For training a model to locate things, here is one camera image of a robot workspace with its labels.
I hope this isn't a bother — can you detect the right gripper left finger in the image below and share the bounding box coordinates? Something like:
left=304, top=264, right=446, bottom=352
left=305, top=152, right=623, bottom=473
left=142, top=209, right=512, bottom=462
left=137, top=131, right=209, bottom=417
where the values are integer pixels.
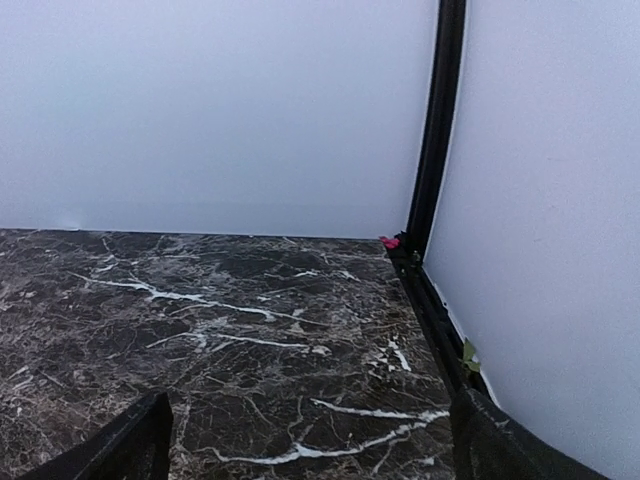
left=21, top=391, right=173, bottom=480

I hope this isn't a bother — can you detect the black right side rail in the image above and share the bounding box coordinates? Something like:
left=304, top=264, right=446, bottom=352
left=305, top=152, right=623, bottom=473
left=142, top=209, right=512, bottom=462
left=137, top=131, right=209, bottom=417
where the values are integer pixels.
left=387, top=246, right=490, bottom=398

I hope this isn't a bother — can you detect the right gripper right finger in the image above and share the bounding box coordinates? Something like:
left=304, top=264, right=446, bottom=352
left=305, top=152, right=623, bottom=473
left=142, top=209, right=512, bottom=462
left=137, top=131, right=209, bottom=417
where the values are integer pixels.
left=451, top=388, right=604, bottom=480

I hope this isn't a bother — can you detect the green scrap by wall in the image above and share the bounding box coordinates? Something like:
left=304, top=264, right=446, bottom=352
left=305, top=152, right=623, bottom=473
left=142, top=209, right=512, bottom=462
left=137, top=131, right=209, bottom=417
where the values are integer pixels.
left=460, top=338, right=481, bottom=374

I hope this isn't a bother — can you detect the pink scrap in corner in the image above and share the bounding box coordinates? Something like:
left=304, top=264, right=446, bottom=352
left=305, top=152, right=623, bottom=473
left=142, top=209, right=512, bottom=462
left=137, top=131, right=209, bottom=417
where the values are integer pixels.
left=379, top=236, right=401, bottom=250

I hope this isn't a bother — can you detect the black frame post right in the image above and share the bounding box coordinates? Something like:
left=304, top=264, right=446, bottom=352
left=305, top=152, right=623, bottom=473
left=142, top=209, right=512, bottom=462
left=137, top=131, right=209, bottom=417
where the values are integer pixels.
left=405, top=0, right=467, bottom=265

